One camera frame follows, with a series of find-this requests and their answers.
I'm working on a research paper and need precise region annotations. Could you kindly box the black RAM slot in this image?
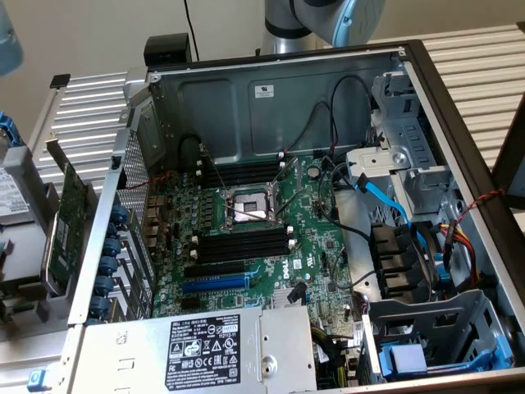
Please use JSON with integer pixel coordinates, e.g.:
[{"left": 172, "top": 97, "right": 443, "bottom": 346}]
[
  {"left": 200, "top": 164, "right": 284, "bottom": 176},
  {"left": 196, "top": 225, "right": 293, "bottom": 244},
  {"left": 200, "top": 159, "right": 284, "bottom": 172},
  {"left": 194, "top": 238, "right": 295, "bottom": 257},
  {"left": 200, "top": 170, "right": 284, "bottom": 182},
  {"left": 194, "top": 245, "right": 297, "bottom": 264},
  {"left": 200, "top": 175, "right": 284, "bottom": 188},
  {"left": 195, "top": 231, "right": 294, "bottom": 250}
]

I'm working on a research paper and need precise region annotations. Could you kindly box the metal CPU socket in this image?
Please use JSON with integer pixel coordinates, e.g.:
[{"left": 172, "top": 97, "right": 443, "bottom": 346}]
[{"left": 219, "top": 182, "right": 286, "bottom": 235}]

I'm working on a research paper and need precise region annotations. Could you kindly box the thin metal locking lever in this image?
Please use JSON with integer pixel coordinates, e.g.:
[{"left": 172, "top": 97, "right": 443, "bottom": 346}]
[
  {"left": 276, "top": 190, "right": 307, "bottom": 218},
  {"left": 203, "top": 150, "right": 231, "bottom": 195}
]

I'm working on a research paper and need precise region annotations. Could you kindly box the green motherboard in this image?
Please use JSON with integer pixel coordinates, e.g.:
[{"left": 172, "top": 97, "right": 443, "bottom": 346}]
[{"left": 145, "top": 153, "right": 366, "bottom": 325}]

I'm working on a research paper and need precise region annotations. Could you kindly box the long black expansion slot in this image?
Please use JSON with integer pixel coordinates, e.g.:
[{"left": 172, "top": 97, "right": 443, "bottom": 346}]
[{"left": 183, "top": 261, "right": 247, "bottom": 279}]

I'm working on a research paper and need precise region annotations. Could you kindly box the blue expansion slot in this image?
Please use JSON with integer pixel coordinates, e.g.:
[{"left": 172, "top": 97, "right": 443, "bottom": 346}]
[{"left": 182, "top": 275, "right": 249, "bottom": 294}]

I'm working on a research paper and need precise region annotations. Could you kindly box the black angled connector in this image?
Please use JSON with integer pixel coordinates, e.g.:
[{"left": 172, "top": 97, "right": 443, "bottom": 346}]
[{"left": 288, "top": 281, "right": 309, "bottom": 305}]

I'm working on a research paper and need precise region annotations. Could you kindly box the silver finned heat sink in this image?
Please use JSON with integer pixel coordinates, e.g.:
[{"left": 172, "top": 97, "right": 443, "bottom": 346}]
[{"left": 271, "top": 286, "right": 308, "bottom": 309}]

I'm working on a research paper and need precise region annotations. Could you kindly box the open metal PC case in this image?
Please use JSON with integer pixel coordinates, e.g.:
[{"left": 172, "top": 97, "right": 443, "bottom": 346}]
[{"left": 65, "top": 39, "right": 525, "bottom": 394}]

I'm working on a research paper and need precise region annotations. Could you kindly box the black plastic fan shroud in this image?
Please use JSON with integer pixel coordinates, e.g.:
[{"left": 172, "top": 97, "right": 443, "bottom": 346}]
[{"left": 368, "top": 221, "right": 438, "bottom": 300}]

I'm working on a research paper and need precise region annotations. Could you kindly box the metal drive cage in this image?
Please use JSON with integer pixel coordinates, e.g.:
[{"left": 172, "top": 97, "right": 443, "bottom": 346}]
[{"left": 344, "top": 70, "right": 463, "bottom": 217}]

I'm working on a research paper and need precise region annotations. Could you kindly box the black box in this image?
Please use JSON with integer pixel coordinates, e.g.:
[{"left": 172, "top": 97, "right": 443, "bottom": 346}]
[{"left": 144, "top": 33, "right": 194, "bottom": 67}]

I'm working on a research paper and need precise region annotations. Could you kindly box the green graphics card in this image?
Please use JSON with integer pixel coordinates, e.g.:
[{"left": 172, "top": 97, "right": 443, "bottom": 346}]
[{"left": 39, "top": 138, "right": 100, "bottom": 297}]

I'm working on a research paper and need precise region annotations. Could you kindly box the blue plastic tab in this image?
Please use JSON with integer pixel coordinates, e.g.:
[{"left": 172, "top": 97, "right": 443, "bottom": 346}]
[{"left": 434, "top": 254, "right": 454, "bottom": 292}]

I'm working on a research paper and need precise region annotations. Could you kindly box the metal disk bay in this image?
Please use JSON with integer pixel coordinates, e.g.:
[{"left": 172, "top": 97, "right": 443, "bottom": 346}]
[{"left": 359, "top": 288, "right": 517, "bottom": 385}]

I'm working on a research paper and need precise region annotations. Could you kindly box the silver power supply unit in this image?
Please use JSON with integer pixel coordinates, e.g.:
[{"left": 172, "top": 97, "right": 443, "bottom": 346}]
[{"left": 69, "top": 305, "right": 319, "bottom": 394}]

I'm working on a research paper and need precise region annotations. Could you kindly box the grey parts rack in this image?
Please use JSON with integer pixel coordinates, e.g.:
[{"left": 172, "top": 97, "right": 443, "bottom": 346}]
[{"left": 0, "top": 143, "right": 103, "bottom": 346}]

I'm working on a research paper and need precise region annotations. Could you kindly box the hard disk with white label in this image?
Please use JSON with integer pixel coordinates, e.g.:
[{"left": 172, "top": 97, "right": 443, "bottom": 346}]
[{"left": 0, "top": 163, "right": 32, "bottom": 225}]

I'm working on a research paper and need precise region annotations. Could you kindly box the blue plastic disk carrier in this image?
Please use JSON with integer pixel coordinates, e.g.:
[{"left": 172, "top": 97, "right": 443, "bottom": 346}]
[{"left": 0, "top": 110, "right": 24, "bottom": 149}]

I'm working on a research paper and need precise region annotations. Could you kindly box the blue plastic latch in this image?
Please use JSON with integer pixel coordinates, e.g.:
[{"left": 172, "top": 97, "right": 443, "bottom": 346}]
[{"left": 26, "top": 369, "right": 48, "bottom": 393}]

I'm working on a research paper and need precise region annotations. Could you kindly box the thin black wire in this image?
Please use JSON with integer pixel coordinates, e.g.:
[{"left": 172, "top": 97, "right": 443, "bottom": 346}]
[
  {"left": 329, "top": 75, "right": 374, "bottom": 149},
  {"left": 286, "top": 101, "right": 341, "bottom": 153}
]

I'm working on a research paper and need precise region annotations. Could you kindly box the red black twisted wire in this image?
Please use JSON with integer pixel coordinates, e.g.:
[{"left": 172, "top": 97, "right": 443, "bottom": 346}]
[
  {"left": 454, "top": 187, "right": 508, "bottom": 231},
  {"left": 125, "top": 171, "right": 173, "bottom": 190}
]

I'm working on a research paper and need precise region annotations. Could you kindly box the blue flat disk wire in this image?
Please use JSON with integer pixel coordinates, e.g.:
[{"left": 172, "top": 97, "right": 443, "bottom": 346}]
[{"left": 354, "top": 172, "right": 436, "bottom": 263}]

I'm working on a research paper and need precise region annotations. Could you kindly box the black yellow wire bundle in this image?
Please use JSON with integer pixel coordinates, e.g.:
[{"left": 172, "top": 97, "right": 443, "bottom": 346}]
[{"left": 309, "top": 322, "right": 362, "bottom": 387}]

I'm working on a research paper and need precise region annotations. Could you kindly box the black camera cable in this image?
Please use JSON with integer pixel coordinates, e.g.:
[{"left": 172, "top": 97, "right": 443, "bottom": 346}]
[{"left": 182, "top": 0, "right": 201, "bottom": 62}]

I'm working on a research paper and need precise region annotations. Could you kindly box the yellow red power wire bundle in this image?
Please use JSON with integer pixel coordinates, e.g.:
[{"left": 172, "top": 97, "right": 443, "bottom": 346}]
[{"left": 437, "top": 219, "right": 481, "bottom": 288}]

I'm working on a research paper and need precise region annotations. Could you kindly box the blue plastic disk bracket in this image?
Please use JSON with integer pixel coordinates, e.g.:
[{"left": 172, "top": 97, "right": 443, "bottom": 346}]
[{"left": 377, "top": 335, "right": 514, "bottom": 379}]

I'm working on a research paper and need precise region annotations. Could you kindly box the dark brown frame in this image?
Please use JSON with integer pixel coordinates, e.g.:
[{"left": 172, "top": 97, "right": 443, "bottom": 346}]
[{"left": 491, "top": 92, "right": 525, "bottom": 211}]

